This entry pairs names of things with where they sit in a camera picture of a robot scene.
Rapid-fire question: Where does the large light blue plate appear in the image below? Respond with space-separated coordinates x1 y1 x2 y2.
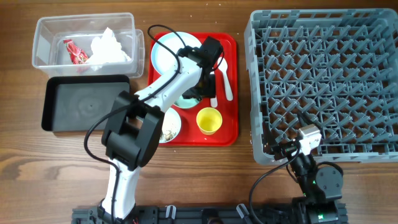
150 32 201 75

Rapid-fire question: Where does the white plastic fork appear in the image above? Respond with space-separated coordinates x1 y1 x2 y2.
209 70 218 108

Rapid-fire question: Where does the small green bowl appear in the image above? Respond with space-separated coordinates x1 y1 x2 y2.
174 96 200 110

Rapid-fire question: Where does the yellow plastic cup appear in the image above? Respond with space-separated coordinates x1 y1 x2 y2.
196 107 223 135

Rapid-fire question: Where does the light blue bowl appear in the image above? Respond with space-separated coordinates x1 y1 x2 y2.
158 107 182 144

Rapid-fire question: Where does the white paper napkin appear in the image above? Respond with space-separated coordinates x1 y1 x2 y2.
85 27 131 71

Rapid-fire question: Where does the red snack wrapper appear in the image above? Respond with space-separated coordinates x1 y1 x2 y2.
63 39 88 64

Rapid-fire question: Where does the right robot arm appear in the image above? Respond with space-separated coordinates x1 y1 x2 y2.
264 112 348 223

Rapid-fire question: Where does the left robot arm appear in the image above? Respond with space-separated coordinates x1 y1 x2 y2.
98 37 223 223

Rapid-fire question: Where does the grey dishwasher rack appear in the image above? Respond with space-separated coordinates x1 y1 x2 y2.
244 8 397 165

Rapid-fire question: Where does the clear plastic waste bin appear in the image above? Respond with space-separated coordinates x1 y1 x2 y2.
32 12 145 78

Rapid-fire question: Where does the white plastic spoon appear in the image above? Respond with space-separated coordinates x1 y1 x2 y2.
218 58 233 101

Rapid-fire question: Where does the red serving tray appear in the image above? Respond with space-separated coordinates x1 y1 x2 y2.
166 32 239 147

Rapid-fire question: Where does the food scraps and rice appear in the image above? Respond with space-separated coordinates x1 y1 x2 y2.
159 111 180 142

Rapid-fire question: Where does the black plastic tray bin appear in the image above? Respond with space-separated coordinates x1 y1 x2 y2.
41 75 130 133

